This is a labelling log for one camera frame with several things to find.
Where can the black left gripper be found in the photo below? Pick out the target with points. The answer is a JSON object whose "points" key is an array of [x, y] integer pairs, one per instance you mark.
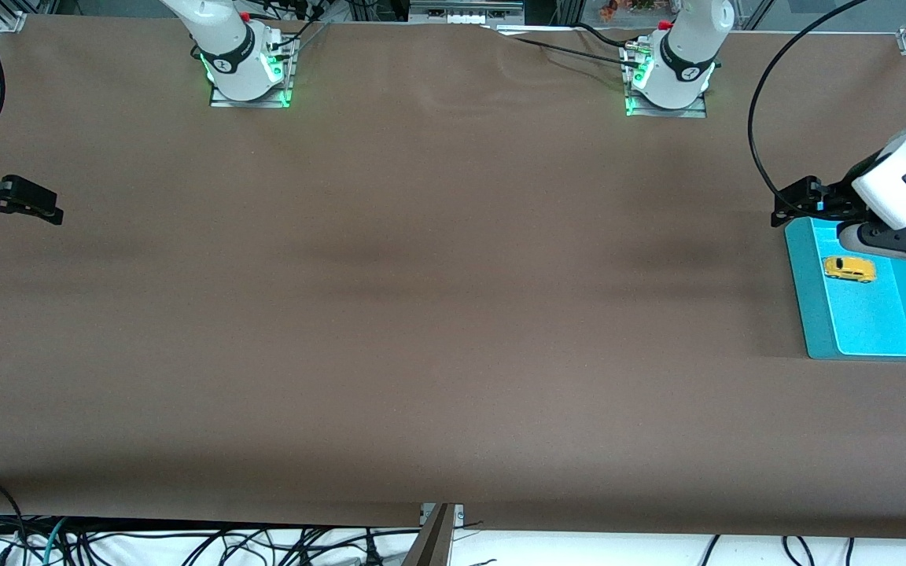
{"points": [[837, 201]]}

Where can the yellow beetle toy car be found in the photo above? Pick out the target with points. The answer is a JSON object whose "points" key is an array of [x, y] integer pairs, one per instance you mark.
{"points": [[850, 270]]}

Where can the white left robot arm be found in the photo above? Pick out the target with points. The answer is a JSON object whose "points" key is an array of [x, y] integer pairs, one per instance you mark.
{"points": [[681, 55]]}

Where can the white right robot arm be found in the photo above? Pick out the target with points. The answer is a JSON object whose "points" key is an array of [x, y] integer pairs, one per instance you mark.
{"points": [[233, 47]]}

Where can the teal plastic bin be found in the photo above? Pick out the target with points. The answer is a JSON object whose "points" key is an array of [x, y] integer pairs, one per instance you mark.
{"points": [[870, 322]]}

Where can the orange background object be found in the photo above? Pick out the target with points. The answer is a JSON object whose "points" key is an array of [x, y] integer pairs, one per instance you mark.
{"points": [[609, 8]]}

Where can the grey power strip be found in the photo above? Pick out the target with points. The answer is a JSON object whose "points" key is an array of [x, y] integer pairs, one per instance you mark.
{"points": [[465, 14]]}

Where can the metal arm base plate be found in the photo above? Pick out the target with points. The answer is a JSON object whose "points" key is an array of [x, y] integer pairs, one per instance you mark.
{"points": [[693, 112], [221, 101]]}

